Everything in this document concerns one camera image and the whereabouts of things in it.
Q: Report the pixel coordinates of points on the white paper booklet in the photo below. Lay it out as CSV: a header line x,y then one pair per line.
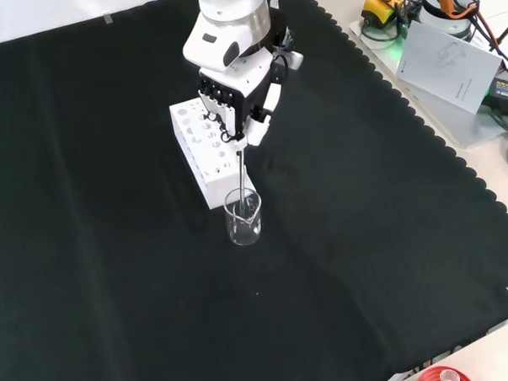
x,y
449,64

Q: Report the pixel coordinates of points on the white test tube rack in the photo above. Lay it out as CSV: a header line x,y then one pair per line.
x,y
204,163

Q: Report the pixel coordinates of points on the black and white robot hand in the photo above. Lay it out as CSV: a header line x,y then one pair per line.
x,y
241,93

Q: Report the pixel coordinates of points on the yellow stop button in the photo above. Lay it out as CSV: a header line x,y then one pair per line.
x,y
377,10

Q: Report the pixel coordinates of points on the black cloth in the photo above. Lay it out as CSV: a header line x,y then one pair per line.
x,y
109,213

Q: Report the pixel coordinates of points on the clear glass beaker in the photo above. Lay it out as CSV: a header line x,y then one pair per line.
x,y
243,232

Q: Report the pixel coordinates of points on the pale board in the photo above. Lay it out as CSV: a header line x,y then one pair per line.
x,y
451,123

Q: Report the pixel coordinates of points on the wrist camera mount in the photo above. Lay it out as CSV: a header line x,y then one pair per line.
x,y
290,53

